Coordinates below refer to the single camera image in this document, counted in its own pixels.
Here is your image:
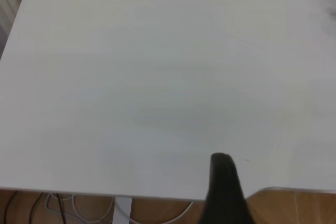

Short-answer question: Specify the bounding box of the white cable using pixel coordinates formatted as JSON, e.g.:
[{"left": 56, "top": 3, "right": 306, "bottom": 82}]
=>
[{"left": 72, "top": 195, "right": 194, "bottom": 223}]

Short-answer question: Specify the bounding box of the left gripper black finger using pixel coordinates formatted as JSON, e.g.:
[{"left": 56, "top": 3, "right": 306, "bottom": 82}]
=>
[{"left": 198, "top": 152, "right": 257, "bottom": 224}]

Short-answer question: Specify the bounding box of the grey cable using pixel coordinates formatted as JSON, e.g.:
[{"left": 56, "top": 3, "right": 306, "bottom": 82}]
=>
[{"left": 44, "top": 194, "right": 79, "bottom": 221}]

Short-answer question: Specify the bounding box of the white table leg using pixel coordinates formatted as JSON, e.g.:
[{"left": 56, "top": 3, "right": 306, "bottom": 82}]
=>
[{"left": 113, "top": 197, "right": 133, "bottom": 224}]

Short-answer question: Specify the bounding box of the black cable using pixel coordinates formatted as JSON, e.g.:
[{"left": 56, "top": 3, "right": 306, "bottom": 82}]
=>
[
  {"left": 56, "top": 194, "right": 66, "bottom": 224},
  {"left": 30, "top": 193, "right": 44, "bottom": 224},
  {"left": 5, "top": 191, "right": 18, "bottom": 224}
]

